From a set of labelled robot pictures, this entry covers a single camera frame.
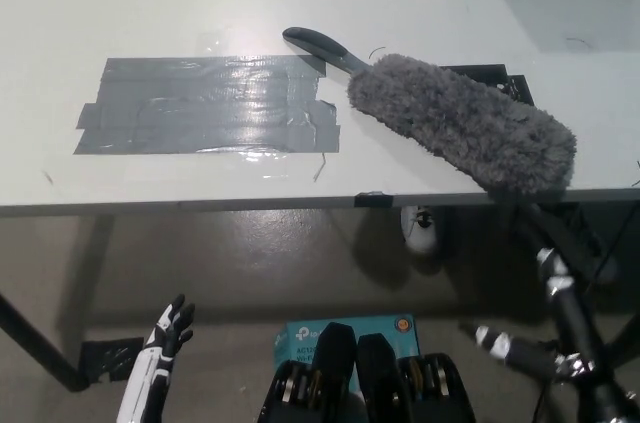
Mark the white shoe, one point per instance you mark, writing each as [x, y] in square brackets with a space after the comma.
[422, 235]

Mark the black flat plate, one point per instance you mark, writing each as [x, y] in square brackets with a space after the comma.
[515, 85]

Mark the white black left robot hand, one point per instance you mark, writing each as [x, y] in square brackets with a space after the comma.
[150, 368]

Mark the small black tape strip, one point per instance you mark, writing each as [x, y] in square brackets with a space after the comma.
[373, 199]

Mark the grey duct tape patch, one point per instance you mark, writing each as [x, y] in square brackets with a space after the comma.
[200, 108]

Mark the clear tape sheet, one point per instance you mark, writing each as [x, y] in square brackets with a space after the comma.
[150, 166]

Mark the teal router box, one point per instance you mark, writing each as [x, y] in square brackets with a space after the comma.
[302, 338]

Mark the black table leg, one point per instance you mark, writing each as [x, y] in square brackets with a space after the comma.
[45, 348]

